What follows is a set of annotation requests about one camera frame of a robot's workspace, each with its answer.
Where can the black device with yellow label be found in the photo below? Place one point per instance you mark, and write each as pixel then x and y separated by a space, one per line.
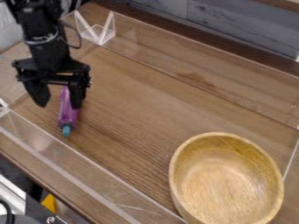
pixel 47 210

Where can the purple toy eggplant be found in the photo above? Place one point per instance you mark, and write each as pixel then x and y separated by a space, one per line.
pixel 68 115

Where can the brown wooden bowl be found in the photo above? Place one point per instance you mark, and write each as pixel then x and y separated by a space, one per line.
pixel 224 181

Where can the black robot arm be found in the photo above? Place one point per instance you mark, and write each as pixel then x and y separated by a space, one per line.
pixel 39 18

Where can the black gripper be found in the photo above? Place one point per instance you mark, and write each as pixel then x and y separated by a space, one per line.
pixel 51 66

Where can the clear acrylic corner bracket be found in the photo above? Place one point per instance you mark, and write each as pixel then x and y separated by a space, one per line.
pixel 99 34

